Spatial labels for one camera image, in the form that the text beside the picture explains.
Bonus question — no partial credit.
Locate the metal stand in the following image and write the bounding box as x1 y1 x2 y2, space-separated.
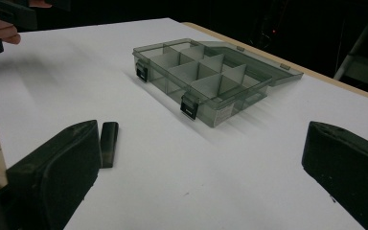
332 11 368 97

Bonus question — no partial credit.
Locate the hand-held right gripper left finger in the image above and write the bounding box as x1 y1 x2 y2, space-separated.
6 119 104 230

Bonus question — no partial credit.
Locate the small black rectangular block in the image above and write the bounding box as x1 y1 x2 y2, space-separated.
99 121 120 170

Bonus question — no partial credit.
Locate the clear grey compartment organizer box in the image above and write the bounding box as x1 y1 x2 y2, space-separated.
132 37 305 128

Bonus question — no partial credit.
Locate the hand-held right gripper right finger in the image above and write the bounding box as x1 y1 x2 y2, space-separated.
301 121 368 230

